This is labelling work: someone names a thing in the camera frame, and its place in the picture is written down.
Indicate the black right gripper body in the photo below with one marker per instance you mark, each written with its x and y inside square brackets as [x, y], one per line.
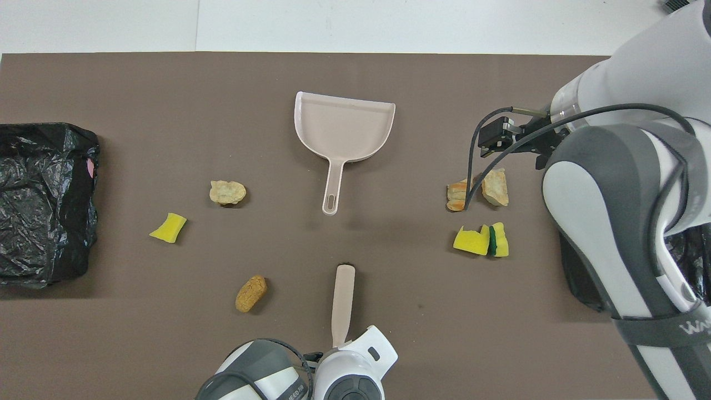
[541, 132]

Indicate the beige wedge sponge chunk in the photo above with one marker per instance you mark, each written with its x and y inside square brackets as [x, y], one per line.
[495, 187]

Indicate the orange striped sponge chunk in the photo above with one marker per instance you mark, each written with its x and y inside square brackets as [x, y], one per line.
[457, 195]

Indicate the yellow sponge with green layer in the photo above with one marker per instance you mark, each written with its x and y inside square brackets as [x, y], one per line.
[500, 240]

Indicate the yellow notched sponge piece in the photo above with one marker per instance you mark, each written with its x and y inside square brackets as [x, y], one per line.
[471, 241]

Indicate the beige plastic dustpan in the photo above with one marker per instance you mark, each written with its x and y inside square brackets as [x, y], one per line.
[341, 128]

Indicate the beige brush with black bristles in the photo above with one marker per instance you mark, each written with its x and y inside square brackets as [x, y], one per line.
[343, 300]

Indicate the pale rounded sponge chunk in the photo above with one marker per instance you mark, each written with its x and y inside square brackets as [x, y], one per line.
[228, 192]

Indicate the brown oval sponge chunk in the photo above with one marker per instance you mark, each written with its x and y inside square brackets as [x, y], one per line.
[251, 293]

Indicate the small yellow sponge piece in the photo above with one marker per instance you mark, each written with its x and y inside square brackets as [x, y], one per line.
[168, 228]

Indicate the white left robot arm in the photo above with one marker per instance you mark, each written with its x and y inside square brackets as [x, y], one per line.
[355, 366]

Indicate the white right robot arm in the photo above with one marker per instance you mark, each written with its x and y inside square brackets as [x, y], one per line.
[600, 222]

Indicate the black bag lined bin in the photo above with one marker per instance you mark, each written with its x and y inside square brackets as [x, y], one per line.
[577, 272]

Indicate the black bag bin pink mark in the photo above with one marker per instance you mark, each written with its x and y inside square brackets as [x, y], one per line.
[55, 239]

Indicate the grey ribbed device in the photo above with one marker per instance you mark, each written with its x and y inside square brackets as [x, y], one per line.
[673, 4]

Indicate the brown table mat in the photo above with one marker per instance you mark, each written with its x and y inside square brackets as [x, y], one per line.
[166, 111]

